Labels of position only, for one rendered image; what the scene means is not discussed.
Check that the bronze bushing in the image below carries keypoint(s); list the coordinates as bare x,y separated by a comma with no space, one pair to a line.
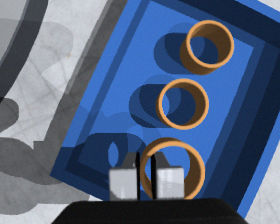
219,35
200,97
195,177

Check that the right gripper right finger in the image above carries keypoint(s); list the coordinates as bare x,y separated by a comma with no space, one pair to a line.
167,182

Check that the blue open-top crate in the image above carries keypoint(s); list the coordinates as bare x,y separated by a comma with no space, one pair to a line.
117,114

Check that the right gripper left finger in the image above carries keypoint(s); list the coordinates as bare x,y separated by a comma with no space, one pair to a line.
124,181

